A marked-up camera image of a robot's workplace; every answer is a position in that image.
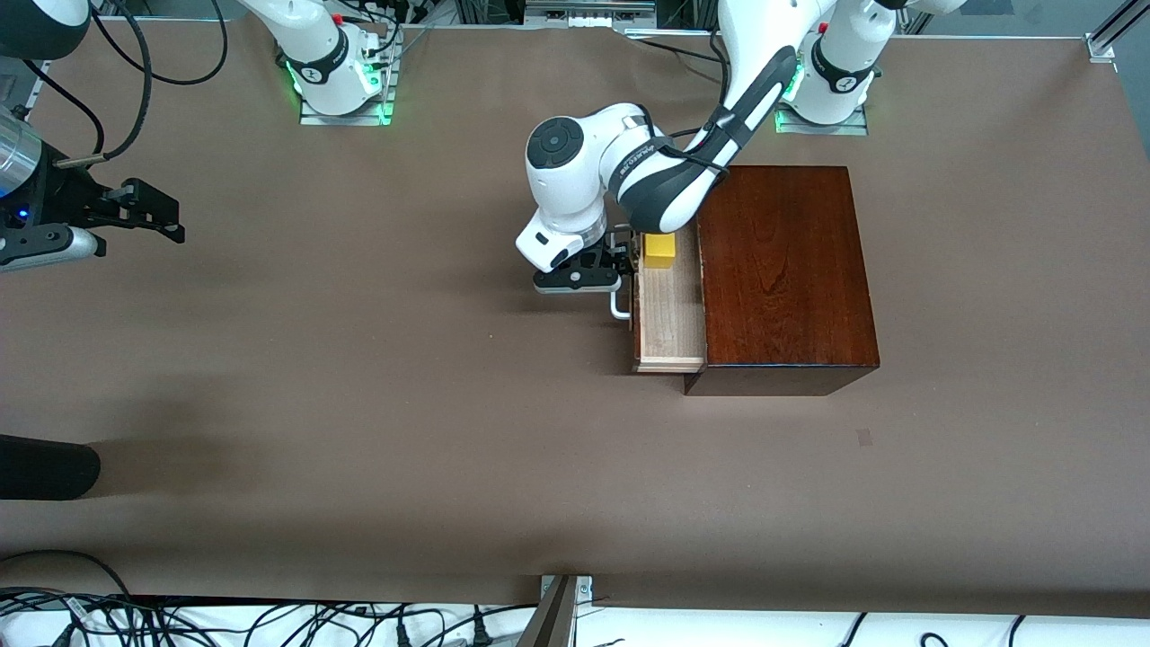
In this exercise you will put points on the black equipment box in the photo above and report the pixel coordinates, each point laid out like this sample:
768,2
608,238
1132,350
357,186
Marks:
687,11

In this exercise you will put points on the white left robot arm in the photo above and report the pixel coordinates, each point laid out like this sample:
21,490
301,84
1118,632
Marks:
575,180

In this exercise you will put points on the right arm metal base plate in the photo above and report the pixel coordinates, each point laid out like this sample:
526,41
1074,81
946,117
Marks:
346,119

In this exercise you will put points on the grey metal post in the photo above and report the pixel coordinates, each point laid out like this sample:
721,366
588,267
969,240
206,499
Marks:
552,624

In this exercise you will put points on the black cylindrical object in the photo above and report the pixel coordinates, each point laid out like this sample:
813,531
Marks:
45,467

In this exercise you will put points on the yellow block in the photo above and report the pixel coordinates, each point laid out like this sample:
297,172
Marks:
660,252

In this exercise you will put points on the brown paper table cover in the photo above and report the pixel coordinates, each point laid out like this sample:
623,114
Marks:
449,404

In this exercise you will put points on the aluminium side rail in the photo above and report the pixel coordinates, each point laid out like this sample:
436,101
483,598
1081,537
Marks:
34,90

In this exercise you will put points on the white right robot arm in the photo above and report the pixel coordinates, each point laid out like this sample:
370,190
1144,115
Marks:
328,63

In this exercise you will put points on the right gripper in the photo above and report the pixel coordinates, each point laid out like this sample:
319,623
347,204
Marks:
63,198

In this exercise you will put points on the dark brown wooden cabinet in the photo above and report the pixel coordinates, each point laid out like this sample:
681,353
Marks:
791,288

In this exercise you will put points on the aluminium profile bar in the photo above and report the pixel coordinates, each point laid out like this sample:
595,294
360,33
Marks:
1127,16

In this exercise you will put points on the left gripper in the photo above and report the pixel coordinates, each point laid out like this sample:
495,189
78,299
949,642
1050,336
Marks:
622,249

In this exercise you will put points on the silver table corner bracket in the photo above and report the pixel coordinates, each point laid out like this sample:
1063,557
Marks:
1101,47

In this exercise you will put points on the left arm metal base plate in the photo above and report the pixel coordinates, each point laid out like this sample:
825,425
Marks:
822,128

